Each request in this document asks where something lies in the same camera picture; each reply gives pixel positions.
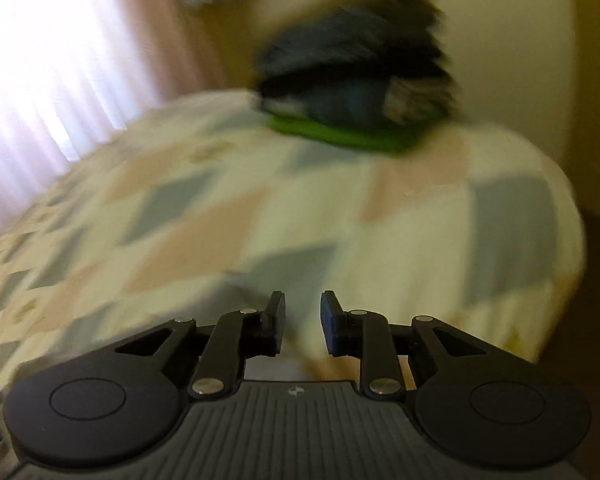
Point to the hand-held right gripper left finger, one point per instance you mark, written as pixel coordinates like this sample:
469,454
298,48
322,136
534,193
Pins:
279,322

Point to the pink sheer curtain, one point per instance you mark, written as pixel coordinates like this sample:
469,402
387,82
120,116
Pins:
65,50

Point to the stack of dark folded clothes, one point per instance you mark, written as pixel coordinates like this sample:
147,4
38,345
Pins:
355,60

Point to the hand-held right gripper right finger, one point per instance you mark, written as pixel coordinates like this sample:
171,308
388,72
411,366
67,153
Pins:
328,322

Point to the checkered pastel bed blanket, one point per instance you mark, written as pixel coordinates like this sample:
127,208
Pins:
230,220

